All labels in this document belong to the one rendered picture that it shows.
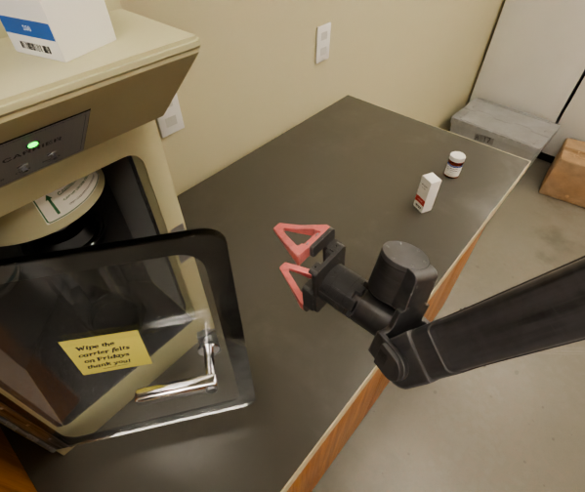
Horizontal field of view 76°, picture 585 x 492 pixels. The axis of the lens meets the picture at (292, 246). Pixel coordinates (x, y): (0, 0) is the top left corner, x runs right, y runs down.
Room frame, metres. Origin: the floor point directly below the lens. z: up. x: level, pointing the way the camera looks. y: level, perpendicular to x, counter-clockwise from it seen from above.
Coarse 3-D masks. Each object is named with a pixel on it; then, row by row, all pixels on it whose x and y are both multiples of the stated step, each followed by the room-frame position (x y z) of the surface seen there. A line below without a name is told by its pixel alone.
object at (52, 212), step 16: (96, 176) 0.38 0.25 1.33; (64, 192) 0.33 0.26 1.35; (80, 192) 0.34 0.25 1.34; (96, 192) 0.36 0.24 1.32; (32, 208) 0.30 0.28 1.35; (48, 208) 0.31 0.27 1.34; (64, 208) 0.32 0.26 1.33; (80, 208) 0.33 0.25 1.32; (0, 224) 0.28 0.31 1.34; (16, 224) 0.29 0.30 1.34; (32, 224) 0.29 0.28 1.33; (48, 224) 0.30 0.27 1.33; (64, 224) 0.31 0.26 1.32; (0, 240) 0.28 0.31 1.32; (16, 240) 0.28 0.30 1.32
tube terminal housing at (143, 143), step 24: (0, 24) 0.32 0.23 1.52; (120, 144) 0.36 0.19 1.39; (144, 144) 0.38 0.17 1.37; (48, 168) 0.31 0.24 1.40; (72, 168) 0.32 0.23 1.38; (96, 168) 0.34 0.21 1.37; (144, 168) 0.40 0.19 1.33; (168, 168) 0.40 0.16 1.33; (0, 192) 0.27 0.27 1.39; (24, 192) 0.28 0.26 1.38; (48, 192) 0.30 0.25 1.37; (168, 192) 0.39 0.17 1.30; (0, 216) 0.26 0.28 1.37; (168, 216) 0.38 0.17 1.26
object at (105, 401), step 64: (64, 256) 0.20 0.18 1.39; (128, 256) 0.21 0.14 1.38; (192, 256) 0.22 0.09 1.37; (0, 320) 0.18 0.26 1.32; (64, 320) 0.19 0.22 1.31; (128, 320) 0.20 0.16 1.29; (192, 320) 0.21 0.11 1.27; (0, 384) 0.16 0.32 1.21; (64, 384) 0.18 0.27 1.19; (128, 384) 0.19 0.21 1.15
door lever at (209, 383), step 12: (204, 348) 0.21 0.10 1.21; (216, 348) 0.21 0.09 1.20; (204, 360) 0.20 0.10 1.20; (168, 384) 0.17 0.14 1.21; (180, 384) 0.17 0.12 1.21; (192, 384) 0.17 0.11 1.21; (204, 384) 0.17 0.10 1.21; (216, 384) 0.17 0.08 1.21; (144, 396) 0.15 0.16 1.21; (156, 396) 0.15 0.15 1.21; (168, 396) 0.16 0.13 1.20; (180, 396) 0.16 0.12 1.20
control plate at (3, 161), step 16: (80, 112) 0.26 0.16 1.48; (48, 128) 0.24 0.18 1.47; (64, 128) 0.26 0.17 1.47; (80, 128) 0.27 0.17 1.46; (0, 144) 0.22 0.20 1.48; (16, 144) 0.23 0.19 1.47; (48, 144) 0.26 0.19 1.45; (64, 144) 0.28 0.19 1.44; (80, 144) 0.29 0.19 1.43; (0, 160) 0.23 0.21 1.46; (16, 160) 0.24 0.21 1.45; (32, 160) 0.26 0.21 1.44; (48, 160) 0.27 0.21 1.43; (0, 176) 0.24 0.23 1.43; (16, 176) 0.26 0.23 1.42
